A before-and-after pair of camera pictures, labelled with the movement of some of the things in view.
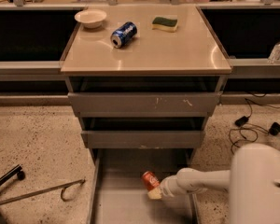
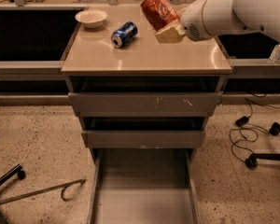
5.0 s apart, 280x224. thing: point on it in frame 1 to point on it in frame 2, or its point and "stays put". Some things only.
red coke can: x=149 y=180 to x=158 y=12
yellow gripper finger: x=155 y=194 to x=173 y=33
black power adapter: x=242 y=120 stays put
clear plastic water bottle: x=277 y=50 stays put
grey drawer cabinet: x=143 y=78 stays put
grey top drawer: x=143 y=104 stays put
